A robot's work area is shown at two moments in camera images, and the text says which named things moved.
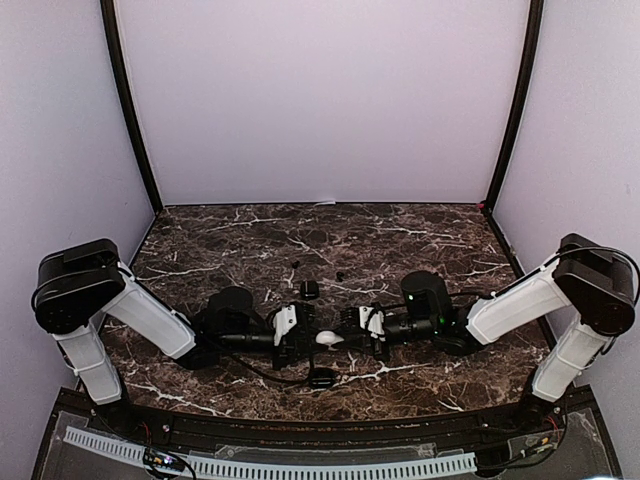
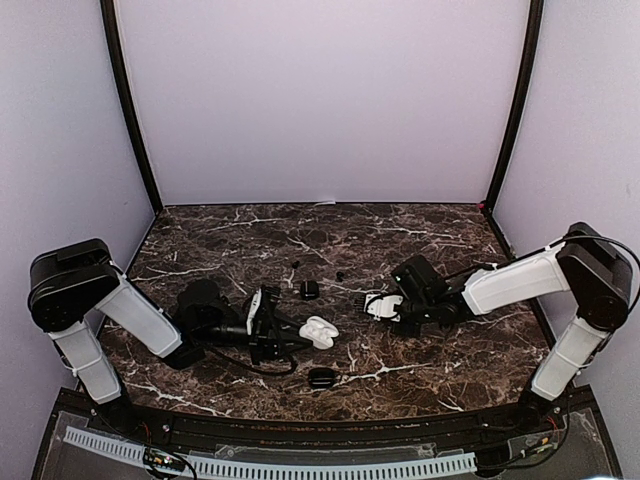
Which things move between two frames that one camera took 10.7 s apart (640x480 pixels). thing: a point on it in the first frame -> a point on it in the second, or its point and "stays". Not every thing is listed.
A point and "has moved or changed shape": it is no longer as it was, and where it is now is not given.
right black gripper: (365, 345) -> (414, 331)
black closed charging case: (322, 378) stays
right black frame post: (527, 80) stays
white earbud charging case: (328, 338) has moved or changed shape
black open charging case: (309, 289) stays
